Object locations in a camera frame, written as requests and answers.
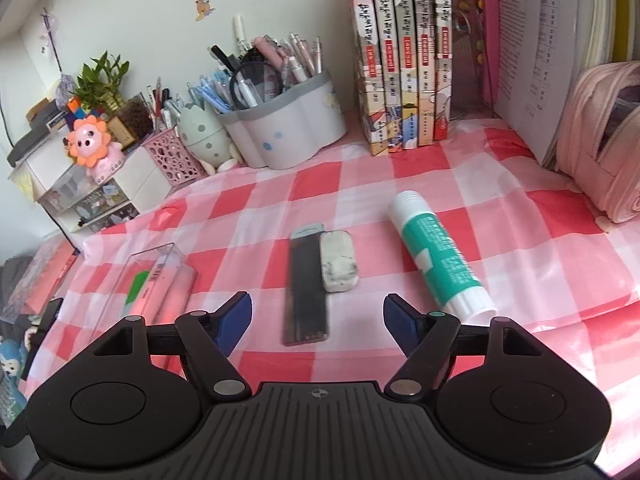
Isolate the lucky bamboo plant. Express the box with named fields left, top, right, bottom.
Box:
left=74, top=50, right=154, bottom=144

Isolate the white eraser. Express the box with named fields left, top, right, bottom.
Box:
left=319, top=230, right=360, bottom=294

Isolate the stack of printed booklets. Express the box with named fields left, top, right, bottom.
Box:
left=487, top=0, right=640, bottom=172

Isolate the white storage box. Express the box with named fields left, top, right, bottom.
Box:
left=9, top=147, right=76, bottom=198

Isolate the black cable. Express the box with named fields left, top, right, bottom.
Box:
left=0, top=97, right=15, bottom=148

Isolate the hanging lavender ornament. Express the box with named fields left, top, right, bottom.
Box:
left=40, top=7, right=77, bottom=107

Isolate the stack of grey flat boxes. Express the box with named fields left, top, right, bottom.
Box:
left=7, top=99, right=76, bottom=167

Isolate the green highlighter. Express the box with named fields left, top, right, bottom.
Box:
left=120, top=270, right=152, bottom=312

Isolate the small tan box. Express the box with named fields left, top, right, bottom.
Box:
left=107, top=117, right=140, bottom=151

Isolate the grey white flower pen holder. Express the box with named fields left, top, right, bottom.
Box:
left=216, top=67, right=348, bottom=171

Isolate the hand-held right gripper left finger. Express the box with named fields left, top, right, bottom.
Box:
left=92, top=291, right=252, bottom=402

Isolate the green egg pen holder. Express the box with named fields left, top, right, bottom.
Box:
left=178, top=101, right=244, bottom=174

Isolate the pink paper folder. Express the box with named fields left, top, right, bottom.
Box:
left=22, top=247, right=82, bottom=314

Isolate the white green glue stick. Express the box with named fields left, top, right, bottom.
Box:
left=389, top=191, right=497, bottom=329

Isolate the white drawer organizer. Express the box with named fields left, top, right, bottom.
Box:
left=37, top=149, right=174, bottom=234

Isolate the colourful bead abacus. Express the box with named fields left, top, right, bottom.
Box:
left=450, top=0, right=501, bottom=117

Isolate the pink spine illustrated book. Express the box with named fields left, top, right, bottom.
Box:
left=343, top=0, right=390, bottom=157

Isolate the grey cloth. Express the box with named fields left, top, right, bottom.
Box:
left=0, top=255, right=37, bottom=292

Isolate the pink lion toy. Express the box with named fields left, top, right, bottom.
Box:
left=62, top=114, right=126, bottom=184

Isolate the bunch of thin pens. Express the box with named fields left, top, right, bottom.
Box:
left=145, top=77, right=184, bottom=134

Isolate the bunch of pastel pens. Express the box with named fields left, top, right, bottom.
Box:
left=192, top=32, right=324, bottom=112

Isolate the clear plastic pencil box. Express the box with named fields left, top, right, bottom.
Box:
left=95, top=242, right=199, bottom=334

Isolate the pink mesh pen holder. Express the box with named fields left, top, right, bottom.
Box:
left=142, top=127, right=210, bottom=187

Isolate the blue monkey toy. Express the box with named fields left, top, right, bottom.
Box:
left=0, top=337, right=29, bottom=412

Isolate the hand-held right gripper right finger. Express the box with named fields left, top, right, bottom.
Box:
left=382, top=294, right=546, bottom=401

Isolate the black pencil lead case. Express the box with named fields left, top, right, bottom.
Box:
left=282, top=223, right=331, bottom=347

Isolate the white spray bottle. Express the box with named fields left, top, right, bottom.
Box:
left=232, top=14, right=251, bottom=57

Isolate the pink pencil case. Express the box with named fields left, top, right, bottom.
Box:
left=554, top=60, right=640, bottom=224

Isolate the black magnifying glass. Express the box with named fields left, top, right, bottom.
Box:
left=210, top=45, right=284, bottom=110

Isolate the black flat device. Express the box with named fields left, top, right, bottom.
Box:
left=20, top=297, right=65, bottom=367

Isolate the pink checked tablecloth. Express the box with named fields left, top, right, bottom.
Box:
left=20, top=120, right=640, bottom=480

